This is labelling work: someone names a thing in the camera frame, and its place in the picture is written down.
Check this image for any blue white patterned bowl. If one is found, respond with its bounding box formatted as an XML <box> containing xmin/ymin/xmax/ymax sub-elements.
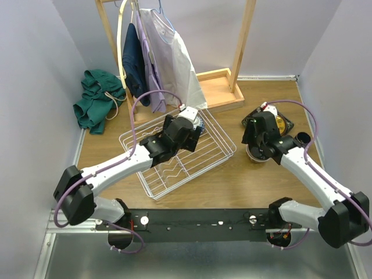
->
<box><xmin>193</xmin><ymin>115</ymin><xmax>205</xmax><ymax>134</ymax></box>

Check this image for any amber glass plate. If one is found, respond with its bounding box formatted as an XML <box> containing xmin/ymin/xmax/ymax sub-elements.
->
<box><xmin>276</xmin><ymin>115</ymin><xmax>287</xmax><ymax>135</ymax></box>

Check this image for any beige ceramic bowl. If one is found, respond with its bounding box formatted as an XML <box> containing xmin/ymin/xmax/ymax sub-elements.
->
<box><xmin>246</xmin><ymin>145</ymin><xmax>270</xmax><ymax>163</ymax></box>

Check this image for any black floral square plate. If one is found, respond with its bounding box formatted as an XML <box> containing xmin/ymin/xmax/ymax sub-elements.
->
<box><xmin>241</xmin><ymin>105</ymin><xmax>295</xmax><ymax>136</ymax></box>

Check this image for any dark blue cup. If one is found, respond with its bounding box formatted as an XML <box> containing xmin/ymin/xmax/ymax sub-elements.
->
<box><xmin>295</xmin><ymin>132</ymin><xmax>311</xmax><ymax>147</ymax></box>

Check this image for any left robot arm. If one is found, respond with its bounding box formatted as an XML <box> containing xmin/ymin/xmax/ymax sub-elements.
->
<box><xmin>53</xmin><ymin>115</ymin><xmax>204</xmax><ymax>230</ymax></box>

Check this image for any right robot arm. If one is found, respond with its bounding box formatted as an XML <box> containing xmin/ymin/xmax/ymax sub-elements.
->
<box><xmin>242</xmin><ymin>111</ymin><xmax>371</xmax><ymax>248</ymax></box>

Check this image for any wooden clothes rack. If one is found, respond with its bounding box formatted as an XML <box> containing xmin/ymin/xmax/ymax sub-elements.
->
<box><xmin>95</xmin><ymin>0</ymin><xmax>256</xmax><ymax>112</ymax></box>

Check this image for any lavender shirt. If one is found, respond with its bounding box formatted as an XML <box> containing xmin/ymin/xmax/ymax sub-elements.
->
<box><xmin>136</xmin><ymin>11</ymin><xmax>166</xmax><ymax>113</ymax></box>

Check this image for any white t-shirt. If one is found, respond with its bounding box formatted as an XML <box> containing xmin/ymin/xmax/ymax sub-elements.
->
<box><xmin>139</xmin><ymin>9</ymin><xmax>208</xmax><ymax>109</ymax></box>

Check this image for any navy blue garment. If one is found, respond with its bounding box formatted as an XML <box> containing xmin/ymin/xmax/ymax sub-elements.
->
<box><xmin>122</xmin><ymin>23</ymin><xmax>149</xmax><ymax>99</ymax></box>

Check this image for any green hoodie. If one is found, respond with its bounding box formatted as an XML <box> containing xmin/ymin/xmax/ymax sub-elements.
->
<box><xmin>73</xmin><ymin>69</ymin><xmax>126</xmax><ymax>135</ymax></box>

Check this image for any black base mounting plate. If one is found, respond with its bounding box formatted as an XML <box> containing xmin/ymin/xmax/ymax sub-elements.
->
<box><xmin>95</xmin><ymin>208</ymin><xmax>302</xmax><ymax>244</ymax></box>

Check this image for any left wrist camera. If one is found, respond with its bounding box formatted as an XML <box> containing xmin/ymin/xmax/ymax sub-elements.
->
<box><xmin>177</xmin><ymin>104</ymin><xmax>198</xmax><ymax>124</ymax></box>

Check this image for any white wire dish rack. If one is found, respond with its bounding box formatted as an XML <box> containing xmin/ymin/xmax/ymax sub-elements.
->
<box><xmin>119</xmin><ymin>109</ymin><xmax>237</xmax><ymax>200</ymax></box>

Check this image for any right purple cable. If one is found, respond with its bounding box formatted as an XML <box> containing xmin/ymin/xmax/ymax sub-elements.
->
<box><xmin>266</xmin><ymin>99</ymin><xmax>372</xmax><ymax>247</ymax></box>

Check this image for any purple cable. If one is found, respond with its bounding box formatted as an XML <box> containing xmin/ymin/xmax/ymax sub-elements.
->
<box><xmin>266</xmin><ymin>99</ymin><xmax>372</xmax><ymax>247</ymax></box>
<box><xmin>53</xmin><ymin>89</ymin><xmax>185</xmax><ymax>228</ymax></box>

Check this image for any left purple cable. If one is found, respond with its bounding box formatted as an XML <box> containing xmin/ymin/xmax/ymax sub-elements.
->
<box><xmin>53</xmin><ymin>89</ymin><xmax>185</xmax><ymax>228</ymax></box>

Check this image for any blue wire hanger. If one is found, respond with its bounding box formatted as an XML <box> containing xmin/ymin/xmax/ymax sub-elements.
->
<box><xmin>151</xmin><ymin>0</ymin><xmax>176</xmax><ymax>33</ymax></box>

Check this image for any aluminium frame rail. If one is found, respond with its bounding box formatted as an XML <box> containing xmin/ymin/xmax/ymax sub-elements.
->
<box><xmin>34</xmin><ymin>129</ymin><xmax>86</xmax><ymax>279</ymax></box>

